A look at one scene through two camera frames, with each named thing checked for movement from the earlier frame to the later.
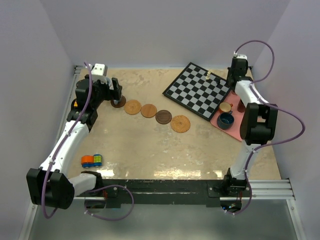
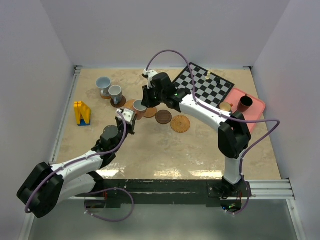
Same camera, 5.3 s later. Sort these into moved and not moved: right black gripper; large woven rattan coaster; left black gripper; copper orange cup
Moved: right black gripper; left black gripper
Not moved: copper orange cup; large woven rattan coaster
